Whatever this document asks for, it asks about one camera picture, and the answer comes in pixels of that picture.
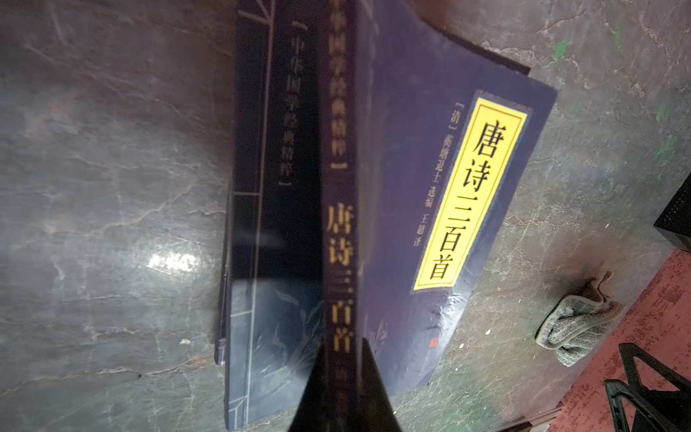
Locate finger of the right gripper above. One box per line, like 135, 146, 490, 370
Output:
605, 343, 690, 431

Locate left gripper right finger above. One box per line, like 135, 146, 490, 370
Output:
360, 338, 401, 432

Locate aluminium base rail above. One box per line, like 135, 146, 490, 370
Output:
497, 405, 563, 432

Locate black mesh file holder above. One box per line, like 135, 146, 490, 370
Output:
653, 175, 691, 253

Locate grey knitted cloth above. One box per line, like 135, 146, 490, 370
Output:
534, 270, 624, 367

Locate blue book Tang poems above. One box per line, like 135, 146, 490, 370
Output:
316, 1, 558, 431

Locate blue book Zhuangzi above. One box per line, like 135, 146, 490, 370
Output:
214, 1, 323, 431

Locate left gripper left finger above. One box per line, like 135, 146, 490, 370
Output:
288, 345, 327, 432

